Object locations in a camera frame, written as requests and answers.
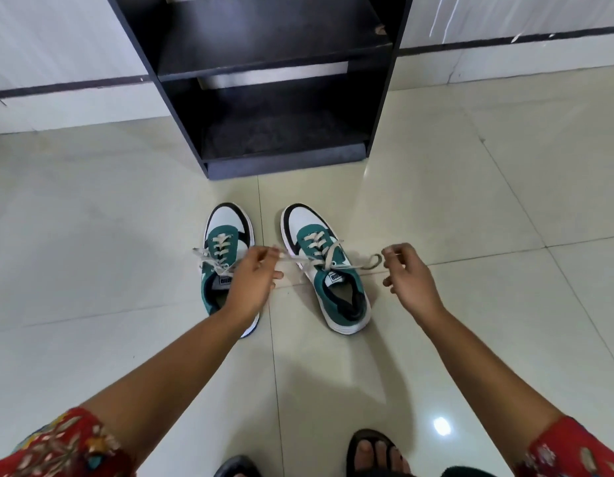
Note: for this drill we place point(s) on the person's left hand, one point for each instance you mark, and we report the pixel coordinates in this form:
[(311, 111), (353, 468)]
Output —
[(250, 288)]

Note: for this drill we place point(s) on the person's right hand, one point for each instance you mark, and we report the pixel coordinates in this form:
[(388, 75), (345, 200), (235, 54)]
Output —
[(413, 288)]

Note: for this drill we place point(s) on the person's left fingers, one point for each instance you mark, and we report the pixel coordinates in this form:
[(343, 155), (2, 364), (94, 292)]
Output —
[(264, 254)]

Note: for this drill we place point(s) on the person's right fingers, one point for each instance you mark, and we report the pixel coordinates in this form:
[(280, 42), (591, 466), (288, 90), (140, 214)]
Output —
[(400, 253)]

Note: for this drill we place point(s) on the beige shoelace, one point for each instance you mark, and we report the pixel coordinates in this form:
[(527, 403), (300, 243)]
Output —
[(218, 253), (329, 256)]

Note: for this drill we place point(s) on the person's right forearm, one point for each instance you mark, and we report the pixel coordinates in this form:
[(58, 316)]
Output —
[(478, 372)]

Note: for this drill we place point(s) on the person's left forearm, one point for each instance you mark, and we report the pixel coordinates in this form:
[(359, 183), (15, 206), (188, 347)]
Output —
[(182, 360)]

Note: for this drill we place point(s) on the green white sneaker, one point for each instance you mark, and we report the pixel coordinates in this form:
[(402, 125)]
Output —
[(227, 223), (344, 298)]

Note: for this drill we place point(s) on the black sandal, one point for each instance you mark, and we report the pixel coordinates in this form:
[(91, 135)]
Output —
[(237, 465), (355, 444)]

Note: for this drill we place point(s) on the person's right foot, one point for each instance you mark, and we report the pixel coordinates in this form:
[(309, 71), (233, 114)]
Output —
[(381, 459)]

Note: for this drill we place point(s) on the black wooden shelf unit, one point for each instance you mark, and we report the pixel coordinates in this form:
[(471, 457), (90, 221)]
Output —
[(272, 39)]

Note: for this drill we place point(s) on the red floral right sleeve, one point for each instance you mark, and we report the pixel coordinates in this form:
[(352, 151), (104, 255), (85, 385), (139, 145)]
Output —
[(570, 452)]

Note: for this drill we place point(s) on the red floral sleeve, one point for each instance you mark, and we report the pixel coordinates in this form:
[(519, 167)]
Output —
[(570, 452), (63, 449)]

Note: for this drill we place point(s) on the red floral left sleeve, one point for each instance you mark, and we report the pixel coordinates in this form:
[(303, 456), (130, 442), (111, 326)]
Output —
[(63, 449)]

